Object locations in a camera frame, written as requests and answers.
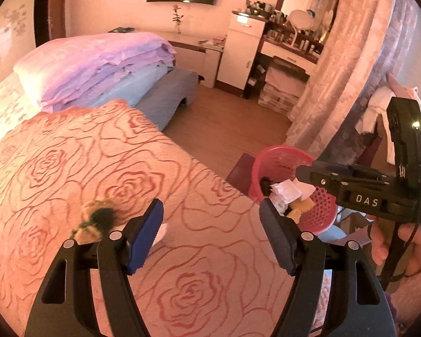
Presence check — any tall white cabinet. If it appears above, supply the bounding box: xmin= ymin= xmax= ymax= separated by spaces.
xmin=216 ymin=11 xmax=266 ymax=90

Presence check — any white cloth on chair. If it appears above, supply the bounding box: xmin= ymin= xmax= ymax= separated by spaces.
xmin=354 ymin=86 xmax=398 ymax=135

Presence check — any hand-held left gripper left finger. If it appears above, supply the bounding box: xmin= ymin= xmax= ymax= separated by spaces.
xmin=24 ymin=198 xmax=165 ymax=337

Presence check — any white floral bedsheet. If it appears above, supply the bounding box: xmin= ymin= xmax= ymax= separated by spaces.
xmin=0 ymin=73 xmax=40 ymax=156

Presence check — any small black plastic bag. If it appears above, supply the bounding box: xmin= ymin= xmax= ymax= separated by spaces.
xmin=259 ymin=176 xmax=275 ymax=198

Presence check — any yellow foam fruit net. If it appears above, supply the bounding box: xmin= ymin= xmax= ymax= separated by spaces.
xmin=289 ymin=198 xmax=315 ymax=224

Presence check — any yellow green knitted cloth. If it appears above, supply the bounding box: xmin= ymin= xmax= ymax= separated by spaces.
xmin=70 ymin=199 xmax=122 ymax=245

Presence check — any padded dressing stool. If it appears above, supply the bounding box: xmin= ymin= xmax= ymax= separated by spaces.
xmin=257 ymin=56 xmax=310 ymax=113

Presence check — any round standing mirror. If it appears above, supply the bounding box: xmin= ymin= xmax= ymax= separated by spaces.
xmin=288 ymin=9 xmax=315 ymax=48

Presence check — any floral white wardrobe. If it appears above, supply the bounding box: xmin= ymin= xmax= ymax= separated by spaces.
xmin=0 ymin=0 xmax=38 ymax=96

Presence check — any pink cloth on chair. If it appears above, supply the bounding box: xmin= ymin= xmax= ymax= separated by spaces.
xmin=385 ymin=73 xmax=421 ymax=99

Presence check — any brown wooden door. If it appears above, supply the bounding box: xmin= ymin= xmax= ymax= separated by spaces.
xmin=33 ymin=0 xmax=68 ymax=48

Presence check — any dressing table mirror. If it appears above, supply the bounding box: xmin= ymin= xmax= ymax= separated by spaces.
xmin=278 ymin=0 xmax=342 ymax=47

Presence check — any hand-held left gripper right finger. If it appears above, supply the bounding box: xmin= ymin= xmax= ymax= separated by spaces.
xmin=259 ymin=197 xmax=397 ymax=337

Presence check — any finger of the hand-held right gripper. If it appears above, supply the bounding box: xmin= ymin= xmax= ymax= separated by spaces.
xmin=295 ymin=163 xmax=398 ymax=198

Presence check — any patterned curtain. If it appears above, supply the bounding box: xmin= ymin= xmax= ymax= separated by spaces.
xmin=283 ymin=0 xmax=419 ymax=170

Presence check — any person's right hand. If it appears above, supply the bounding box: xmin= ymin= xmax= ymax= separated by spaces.
xmin=370 ymin=214 xmax=421 ymax=279

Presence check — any row of cosmetic bottles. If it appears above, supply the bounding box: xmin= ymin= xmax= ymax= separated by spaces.
xmin=245 ymin=0 xmax=324 ymax=56

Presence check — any low white console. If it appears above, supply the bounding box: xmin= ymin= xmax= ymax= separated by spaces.
xmin=168 ymin=40 xmax=225 ymax=88

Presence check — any white dressing table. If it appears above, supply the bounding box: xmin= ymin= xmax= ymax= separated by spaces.
xmin=259 ymin=37 xmax=318 ymax=66

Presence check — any rose in vase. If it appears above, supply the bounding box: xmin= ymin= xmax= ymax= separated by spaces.
xmin=171 ymin=4 xmax=184 ymax=35

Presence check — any folded pink quilt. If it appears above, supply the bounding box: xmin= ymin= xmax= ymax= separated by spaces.
xmin=13 ymin=32 xmax=177 ymax=113

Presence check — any white paper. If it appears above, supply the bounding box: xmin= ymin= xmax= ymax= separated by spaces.
xmin=270 ymin=179 xmax=317 ymax=206

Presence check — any red plastic basket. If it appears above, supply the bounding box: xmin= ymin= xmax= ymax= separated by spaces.
xmin=251 ymin=145 xmax=338 ymax=234

